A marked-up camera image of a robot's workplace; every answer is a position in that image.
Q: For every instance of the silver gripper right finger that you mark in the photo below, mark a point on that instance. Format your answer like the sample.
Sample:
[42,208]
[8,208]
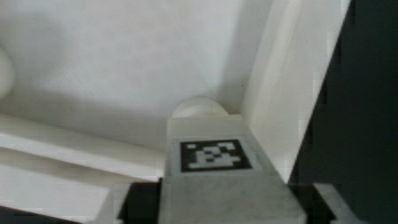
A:
[324,204]

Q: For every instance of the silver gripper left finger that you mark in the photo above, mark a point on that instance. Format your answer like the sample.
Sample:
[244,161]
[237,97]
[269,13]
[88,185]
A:
[133,204]

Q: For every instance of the white furniture leg with tag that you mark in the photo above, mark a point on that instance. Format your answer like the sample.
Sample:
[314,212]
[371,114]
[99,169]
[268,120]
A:
[223,188]

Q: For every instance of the white square tabletop tray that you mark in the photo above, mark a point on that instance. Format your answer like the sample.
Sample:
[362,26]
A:
[106,60]

